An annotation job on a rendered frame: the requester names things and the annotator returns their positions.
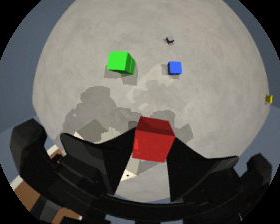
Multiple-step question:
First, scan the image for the blue block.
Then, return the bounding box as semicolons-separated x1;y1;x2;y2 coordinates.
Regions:
167;61;183;75

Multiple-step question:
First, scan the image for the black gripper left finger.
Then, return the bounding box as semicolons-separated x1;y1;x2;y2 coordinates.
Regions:
60;128;136;196

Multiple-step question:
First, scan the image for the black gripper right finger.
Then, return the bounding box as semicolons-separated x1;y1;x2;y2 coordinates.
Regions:
167;136;240;202

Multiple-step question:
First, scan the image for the red block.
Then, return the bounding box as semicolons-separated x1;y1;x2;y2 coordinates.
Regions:
132;116;175;163

